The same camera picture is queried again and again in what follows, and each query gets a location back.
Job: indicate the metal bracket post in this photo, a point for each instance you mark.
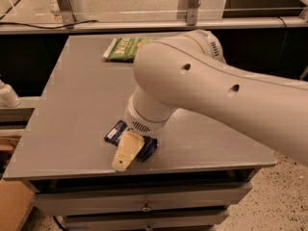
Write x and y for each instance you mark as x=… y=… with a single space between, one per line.
x=192 y=11
x=66 y=13

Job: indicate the green chip bag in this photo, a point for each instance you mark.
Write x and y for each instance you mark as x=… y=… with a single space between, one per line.
x=124 y=49

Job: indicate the lower grey drawer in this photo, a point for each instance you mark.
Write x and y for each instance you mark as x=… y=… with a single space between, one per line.
x=151 y=221

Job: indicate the dark blue rxbar wrapper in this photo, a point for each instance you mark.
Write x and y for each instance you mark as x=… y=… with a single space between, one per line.
x=114 y=136

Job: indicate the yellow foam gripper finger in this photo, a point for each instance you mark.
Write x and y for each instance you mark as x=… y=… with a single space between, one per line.
x=128 y=148

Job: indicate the grey drawer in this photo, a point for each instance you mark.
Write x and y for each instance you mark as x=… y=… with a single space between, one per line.
x=141 y=200
x=151 y=221

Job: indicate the centre metal bracket post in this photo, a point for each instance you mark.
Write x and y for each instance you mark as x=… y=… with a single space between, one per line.
x=192 y=11

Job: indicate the white pipe at left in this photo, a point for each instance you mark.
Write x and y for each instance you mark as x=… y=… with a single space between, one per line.
x=8 y=95

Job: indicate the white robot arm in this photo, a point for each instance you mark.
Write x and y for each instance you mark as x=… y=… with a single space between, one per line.
x=188 y=71

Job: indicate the brown cardboard box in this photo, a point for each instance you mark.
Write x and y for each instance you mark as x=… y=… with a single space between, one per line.
x=15 y=205

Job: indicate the upper grey drawer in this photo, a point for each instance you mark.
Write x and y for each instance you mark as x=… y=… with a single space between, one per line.
x=141 y=200

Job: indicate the grey metal rail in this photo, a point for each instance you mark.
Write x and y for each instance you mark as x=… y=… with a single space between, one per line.
x=18 y=28

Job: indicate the left metal bracket post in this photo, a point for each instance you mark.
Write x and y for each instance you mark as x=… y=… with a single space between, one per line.
x=66 y=13

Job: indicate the grey drawer cabinet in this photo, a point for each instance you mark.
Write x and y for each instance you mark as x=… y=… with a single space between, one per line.
x=63 y=150

